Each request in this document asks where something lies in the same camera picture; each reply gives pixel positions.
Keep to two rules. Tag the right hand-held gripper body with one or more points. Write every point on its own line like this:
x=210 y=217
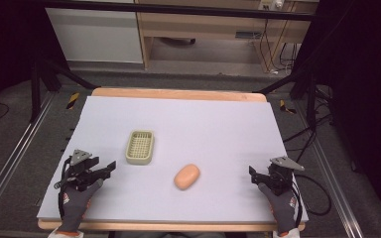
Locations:
x=281 y=175

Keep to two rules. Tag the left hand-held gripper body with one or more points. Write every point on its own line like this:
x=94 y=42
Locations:
x=79 y=172

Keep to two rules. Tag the pale green soap dish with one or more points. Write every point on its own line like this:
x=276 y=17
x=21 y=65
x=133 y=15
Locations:
x=140 y=147

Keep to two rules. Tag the orange soap bar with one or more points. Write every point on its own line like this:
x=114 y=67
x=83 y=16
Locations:
x=187 y=177

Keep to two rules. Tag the person's right hand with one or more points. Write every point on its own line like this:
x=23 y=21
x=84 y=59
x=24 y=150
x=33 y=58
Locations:
x=282 y=208

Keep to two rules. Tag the person's left hand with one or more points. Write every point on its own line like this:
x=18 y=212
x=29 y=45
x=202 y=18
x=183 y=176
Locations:
x=76 y=205

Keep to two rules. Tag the yellow black tape marker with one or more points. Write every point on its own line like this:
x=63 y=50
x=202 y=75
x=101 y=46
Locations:
x=73 y=100
x=286 y=107

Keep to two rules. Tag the white table mat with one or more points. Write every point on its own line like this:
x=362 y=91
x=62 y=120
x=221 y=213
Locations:
x=195 y=125

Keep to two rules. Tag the black metal stand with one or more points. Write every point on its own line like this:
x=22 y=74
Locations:
x=311 y=95
x=36 y=89

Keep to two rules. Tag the wooden table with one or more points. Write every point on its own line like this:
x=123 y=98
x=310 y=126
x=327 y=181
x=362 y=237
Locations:
x=178 y=95

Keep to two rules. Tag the white cabinet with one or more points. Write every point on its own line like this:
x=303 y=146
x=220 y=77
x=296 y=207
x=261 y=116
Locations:
x=96 y=33

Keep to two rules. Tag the light wooden desk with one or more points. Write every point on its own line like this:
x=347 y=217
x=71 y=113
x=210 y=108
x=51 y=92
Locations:
x=205 y=24

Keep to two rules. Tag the white power strip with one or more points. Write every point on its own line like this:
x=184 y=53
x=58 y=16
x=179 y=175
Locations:
x=271 y=4

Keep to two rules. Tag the aluminium floor rail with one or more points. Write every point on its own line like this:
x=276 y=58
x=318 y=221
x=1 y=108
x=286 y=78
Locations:
x=337 y=185
x=16 y=152

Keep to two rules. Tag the black horizontal frame bar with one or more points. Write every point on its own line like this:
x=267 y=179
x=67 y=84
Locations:
x=178 y=9

